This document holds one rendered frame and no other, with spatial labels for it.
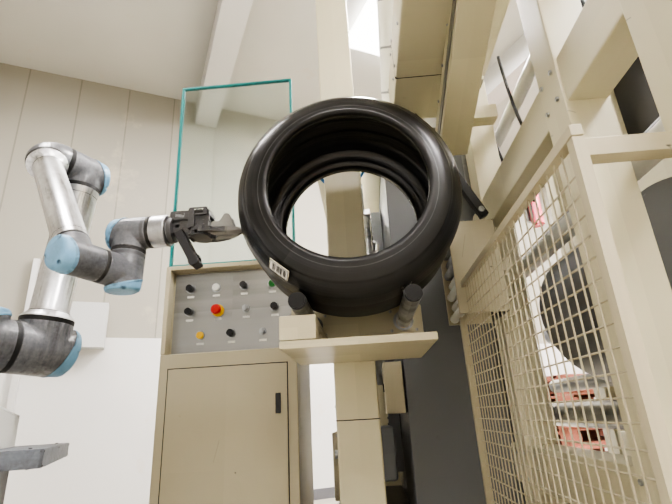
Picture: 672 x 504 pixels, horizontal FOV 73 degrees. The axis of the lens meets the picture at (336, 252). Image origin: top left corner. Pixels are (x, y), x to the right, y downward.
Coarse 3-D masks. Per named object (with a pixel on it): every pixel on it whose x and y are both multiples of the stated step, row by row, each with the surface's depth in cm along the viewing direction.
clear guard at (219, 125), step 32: (192, 96) 226; (224, 96) 225; (256, 96) 223; (288, 96) 222; (192, 128) 219; (224, 128) 218; (256, 128) 217; (192, 160) 213; (224, 160) 212; (192, 192) 208; (224, 192) 206; (288, 224) 199; (224, 256) 196
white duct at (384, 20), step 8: (384, 0) 205; (392, 0) 204; (384, 8) 206; (392, 8) 206; (384, 16) 208; (392, 16) 207; (384, 24) 209; (384, 32) 210; (384, 40) 211; (384, 48) 213; (384, 56) 214; (384, 64) 215; (384, 72) 217; (384, 80) 218; (384, 88) 219; (384, 96) 221
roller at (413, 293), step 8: (408, 288) 108; (416, 288) 108; (408, 296) 108; (416, 296) 107; (400, 304) 120; (408, 304) 111; (416, 304) 111; (400, 312) 124; (408, 312) 119; (400, 320) 132; (408, 320) 129
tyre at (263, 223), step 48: (288, 144) 137; (336, 144) 148; (384, 144) 145; (432, 144) 117; (240, 192) 119; (288, 192) 147; (432, 192) 112; (288, 240) 110; (432, 240) 109; (288, 288) 114; (336, 288) 108; (384, 288) 108
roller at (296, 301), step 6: (294, 294) 110; (300, 294) 110; (288, 300) 110; (294, 300) 109; (300, 300) 109; (306, 300) 110; (294, 306) 109; (300, 306) 109; (306, 306) 111; (294, 312) 114; (300, 312) 112; (306, 312) 115; (312, 312) 122
